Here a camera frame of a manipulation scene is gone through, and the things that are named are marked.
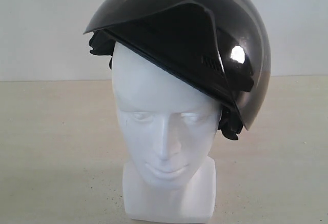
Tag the black helmet with tinted visor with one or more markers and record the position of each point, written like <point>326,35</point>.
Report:
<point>219,47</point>

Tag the white mannequin head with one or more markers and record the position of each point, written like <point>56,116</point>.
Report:
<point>169,128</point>

